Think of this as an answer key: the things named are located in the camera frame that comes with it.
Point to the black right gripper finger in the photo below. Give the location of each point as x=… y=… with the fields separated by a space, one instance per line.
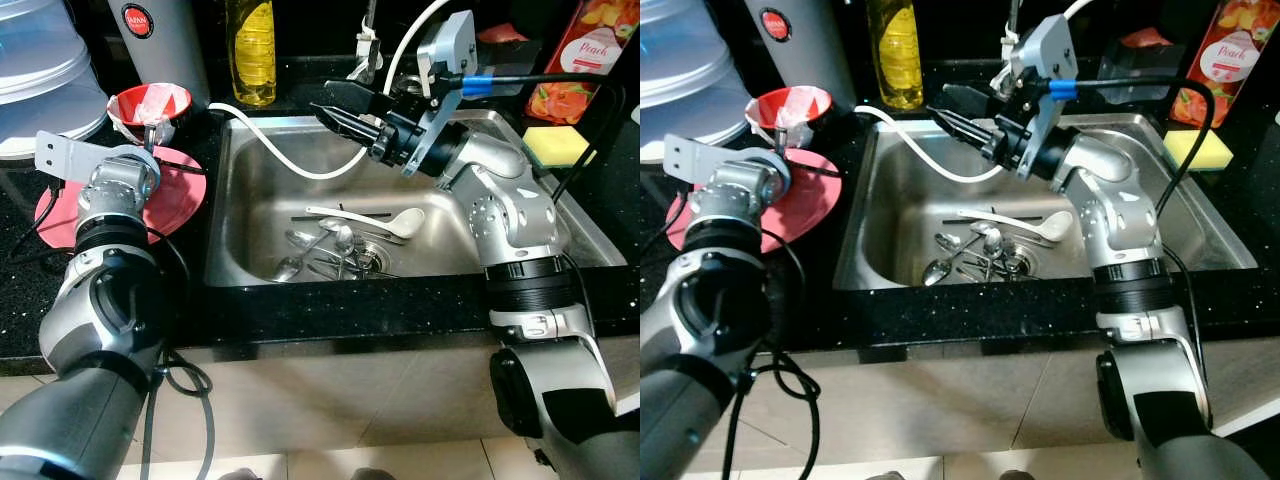
x=962 y=128
x=345 y=122
x=360 y=98
x=975 y=102

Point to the stainless steel sink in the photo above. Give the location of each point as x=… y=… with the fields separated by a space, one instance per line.
x=890 y=215
x=260 y=210

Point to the metal spoon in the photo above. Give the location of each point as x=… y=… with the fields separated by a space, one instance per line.
x=947 y=241
x=345 y=236
x=936 y=273
x=990 y=237
x=288 y=269
x=302 y=239

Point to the red round plate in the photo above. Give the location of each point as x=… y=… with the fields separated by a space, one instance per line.
x=180 y=200
x=810 y=205

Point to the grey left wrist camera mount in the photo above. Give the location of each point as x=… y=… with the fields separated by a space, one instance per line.
x=700 y=160
x=70 y=155

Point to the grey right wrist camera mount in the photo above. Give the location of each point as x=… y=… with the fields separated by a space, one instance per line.
x=450 y=45
x=1050 y=50

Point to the metal sink drain strainer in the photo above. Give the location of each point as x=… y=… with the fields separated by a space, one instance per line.
x=1015 y=263
x=368 y=262

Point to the metal faucet spout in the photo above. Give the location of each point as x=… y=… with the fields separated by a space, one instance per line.
x=1010 y=40
x=368 y=45

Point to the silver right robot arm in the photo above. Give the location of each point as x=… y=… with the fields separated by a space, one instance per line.
x=1125 y=220
x=520 y=220

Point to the dark plastic holder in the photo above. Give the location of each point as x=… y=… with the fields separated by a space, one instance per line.
x=510 y=50
x=1130 y=55

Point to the grey thermos with red logo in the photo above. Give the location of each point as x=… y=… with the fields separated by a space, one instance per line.
x=800 y=55
x=165 y=55

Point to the white ceramic spoon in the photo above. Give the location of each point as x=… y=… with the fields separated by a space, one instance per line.
x=1050 y=226
x=400 y=223

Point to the peach juice carton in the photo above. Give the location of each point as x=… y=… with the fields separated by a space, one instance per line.
x=1225 y=55
x=590 y=50

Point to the yellow dish soap bottle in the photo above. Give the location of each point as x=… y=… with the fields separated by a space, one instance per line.
x=895 y=50
x=251 y=50

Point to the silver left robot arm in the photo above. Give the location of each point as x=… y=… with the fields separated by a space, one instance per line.
x=700 y=310
x=95 y=300

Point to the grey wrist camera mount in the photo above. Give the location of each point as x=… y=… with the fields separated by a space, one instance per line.
x=1050 y=50
x=450 y=45
x=700 y=160
x=70 y=155

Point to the red and white bowl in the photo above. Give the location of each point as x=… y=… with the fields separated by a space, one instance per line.
x=800 y=103
x=165 y=100

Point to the yellow sponge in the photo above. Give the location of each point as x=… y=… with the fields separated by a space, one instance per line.
x=558 y=146
x=1195 y=148

